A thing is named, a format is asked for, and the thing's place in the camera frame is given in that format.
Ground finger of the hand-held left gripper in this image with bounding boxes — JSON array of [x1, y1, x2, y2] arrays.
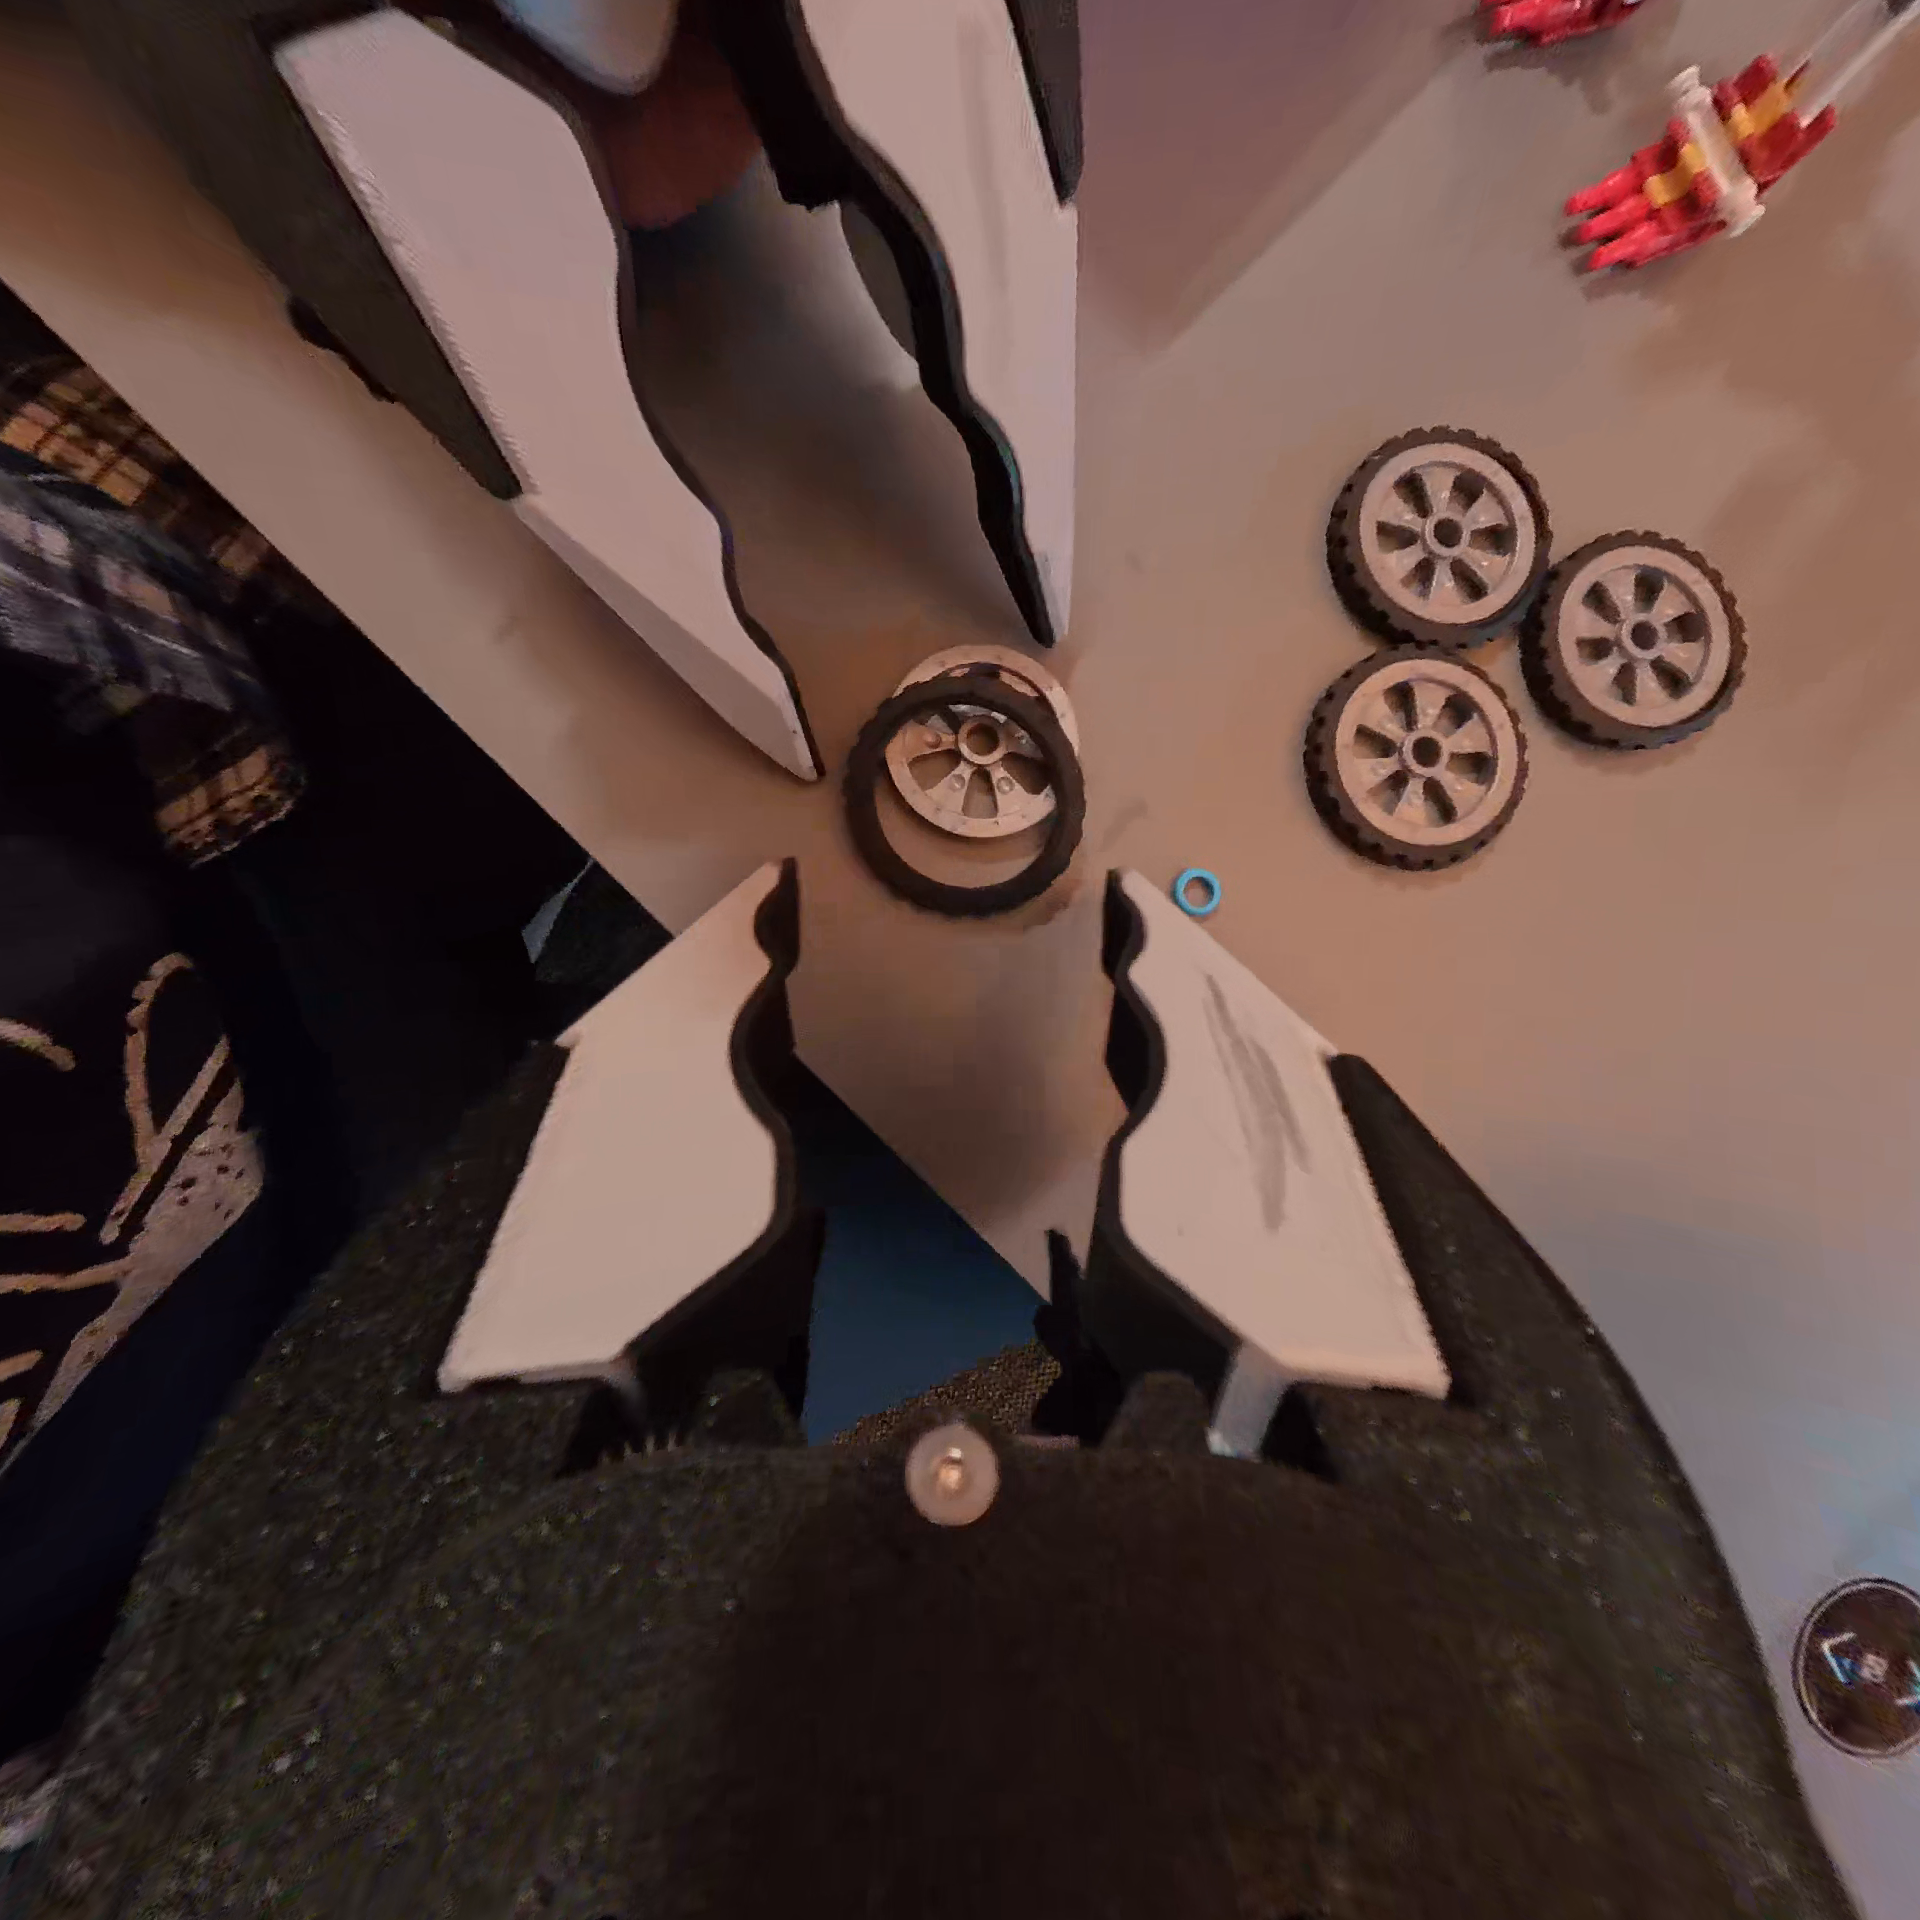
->
[[762, 0, 1082, 648], [275, 7, 823, 781]]

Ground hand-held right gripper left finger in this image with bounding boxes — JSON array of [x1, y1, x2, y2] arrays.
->
[[439, 859, 823, 1451]]

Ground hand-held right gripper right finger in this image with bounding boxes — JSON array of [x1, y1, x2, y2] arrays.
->
[[1043, 869, 1454, 1456]]

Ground grey toy wheel black tyre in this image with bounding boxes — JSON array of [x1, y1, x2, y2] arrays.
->
[[1519, 527, 1746, 752], [844, 643, 1090, 918], [1326, 427, 1556, 648], [1305, 647, 1533, 871]]

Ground person's left hand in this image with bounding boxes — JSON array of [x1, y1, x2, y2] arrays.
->
[[622, 78, 767, 228]]

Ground person's dark trousers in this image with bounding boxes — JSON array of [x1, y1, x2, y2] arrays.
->
[[800, 1073, 1049, 1418]]

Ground person's plaid shirt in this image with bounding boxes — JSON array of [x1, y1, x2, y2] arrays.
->
[[0, 352, 307, 866]]

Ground person's dark printed t-shirt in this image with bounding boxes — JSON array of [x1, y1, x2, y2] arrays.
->
[[0, 663, 662, 1757]]

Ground colourful construction toy figure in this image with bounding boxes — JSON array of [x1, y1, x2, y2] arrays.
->
[[1478, 0, 1890, 277]]

